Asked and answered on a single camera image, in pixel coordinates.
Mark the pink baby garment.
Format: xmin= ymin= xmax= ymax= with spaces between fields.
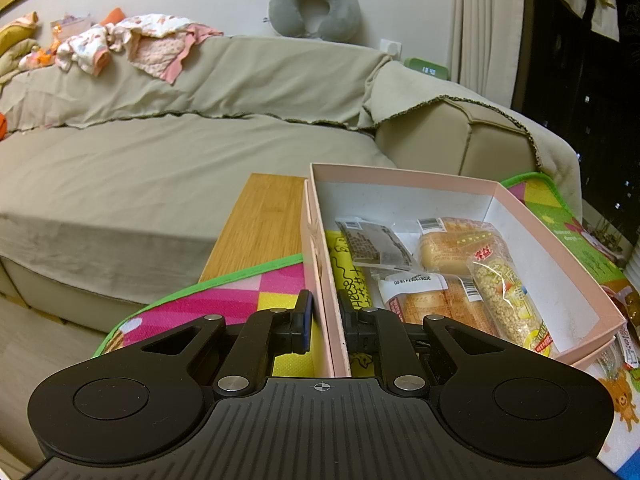
xmin=130 ymin=22 xmax=225 ymax=85

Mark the beige armrest throw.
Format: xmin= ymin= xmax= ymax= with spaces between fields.
xmin=357 ymin=55 xmax=586 ymax=216

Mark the bread bun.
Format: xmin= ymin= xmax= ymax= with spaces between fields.
xmin=376 ymin=271 xmax=501 ymax=343
xmin=416 ymin=216 xmax=501 ymax=277

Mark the grey neck pillow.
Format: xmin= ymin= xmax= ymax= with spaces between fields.
xmin=264 ymin=0 xmax=362 ymax=41

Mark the braised egg packet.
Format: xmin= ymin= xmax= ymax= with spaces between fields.
xmin=605 ymin=287 xmax=640 ymax=376

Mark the white printed baby garment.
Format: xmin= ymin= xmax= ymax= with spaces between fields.
xmin=56 ymin=15 xmax=193 ymax=77

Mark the beige sofa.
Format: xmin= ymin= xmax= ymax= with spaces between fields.
xmin=0 ymin=35 xmax=585 ymax=333

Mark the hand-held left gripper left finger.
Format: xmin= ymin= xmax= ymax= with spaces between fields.
xmin=135 ymin=290 xmax=316 ymax=401

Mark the green digital clock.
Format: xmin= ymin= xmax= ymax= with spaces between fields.
xmin=403 ymin=57 xmax=450 ymax=81

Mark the white curtain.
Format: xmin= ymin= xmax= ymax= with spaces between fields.
xmin=452 ymin=0 xmax=527 ymax=110

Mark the clear grain bar packet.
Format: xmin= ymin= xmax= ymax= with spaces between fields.
xmin=466 ymin=224 xmax=560 ymax=360

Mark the pink cardboard box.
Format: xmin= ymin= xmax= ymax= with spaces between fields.
xmin=300 ymin=161 xmax=628 ymax=379

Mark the red hawthorn snack packet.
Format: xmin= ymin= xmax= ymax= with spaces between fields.
xmin=334 ymin=217 xmax=417 ymax=269

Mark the yellow baby garment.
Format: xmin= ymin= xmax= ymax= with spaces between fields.
xmin=0 ymin=11 xmax=40 ymax=83

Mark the colourful cartoon play mat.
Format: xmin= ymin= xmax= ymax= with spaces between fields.
xmin=92 ymin=172 xmax=640 ymax=480

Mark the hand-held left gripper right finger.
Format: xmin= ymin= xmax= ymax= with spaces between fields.
xmin=339 ymin=291 xmax=506 ymax=401

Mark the yellow snack bar packet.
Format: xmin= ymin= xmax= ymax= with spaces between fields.
xmin=325 ymin=229 xmax=381 ymax=378

